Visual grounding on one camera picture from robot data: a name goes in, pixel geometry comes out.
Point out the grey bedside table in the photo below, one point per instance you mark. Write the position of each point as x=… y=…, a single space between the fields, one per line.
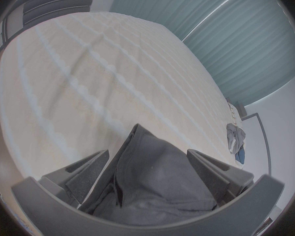
x=242 y=109

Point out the dark dressing table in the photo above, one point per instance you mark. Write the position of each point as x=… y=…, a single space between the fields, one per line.
x=13 y=21

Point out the dark blue garment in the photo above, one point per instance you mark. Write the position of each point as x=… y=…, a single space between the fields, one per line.
x=241 y=156

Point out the black T-shirt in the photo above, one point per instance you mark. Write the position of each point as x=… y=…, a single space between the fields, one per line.
x=157 y=181

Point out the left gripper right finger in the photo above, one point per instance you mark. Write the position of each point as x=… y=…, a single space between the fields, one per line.
x=221 y=176

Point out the black chest of drawers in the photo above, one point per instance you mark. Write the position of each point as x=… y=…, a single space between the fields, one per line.
x=59 y=4

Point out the bed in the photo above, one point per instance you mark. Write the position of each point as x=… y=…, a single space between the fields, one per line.
x=113 y=70

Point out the blue-green curtain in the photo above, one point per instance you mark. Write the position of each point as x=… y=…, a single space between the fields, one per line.
x=248 y=45
x=162 y=6

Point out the grey knit garment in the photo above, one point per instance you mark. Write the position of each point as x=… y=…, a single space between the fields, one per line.
x=237 y=135

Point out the white printed pillow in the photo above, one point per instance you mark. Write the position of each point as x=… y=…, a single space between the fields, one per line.
x=236 y=114

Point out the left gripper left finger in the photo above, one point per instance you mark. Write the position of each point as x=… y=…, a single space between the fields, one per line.
x=81 y=176

